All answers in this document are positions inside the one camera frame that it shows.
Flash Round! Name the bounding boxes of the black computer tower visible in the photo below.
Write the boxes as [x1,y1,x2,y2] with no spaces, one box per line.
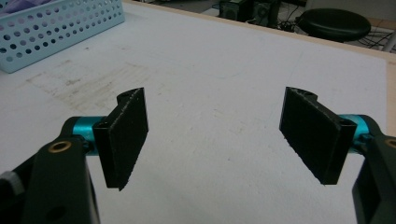
[251,0,281,28]
[219,0,254,21]

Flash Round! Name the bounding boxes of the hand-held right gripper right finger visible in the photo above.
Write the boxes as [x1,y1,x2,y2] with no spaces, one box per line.
[278,86,374,187]

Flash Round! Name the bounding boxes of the light blue plastic basket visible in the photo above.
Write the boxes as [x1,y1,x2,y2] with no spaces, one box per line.
[0,0,126,75]

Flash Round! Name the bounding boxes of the white foam mat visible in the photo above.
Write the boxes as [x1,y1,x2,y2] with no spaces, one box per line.
[0,3,389,224]

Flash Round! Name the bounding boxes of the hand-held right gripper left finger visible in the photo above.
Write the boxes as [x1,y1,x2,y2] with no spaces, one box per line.
[72,87,150,191]

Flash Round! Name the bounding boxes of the black round stool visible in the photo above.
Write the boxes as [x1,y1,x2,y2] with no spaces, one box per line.
[294,7,373,44]

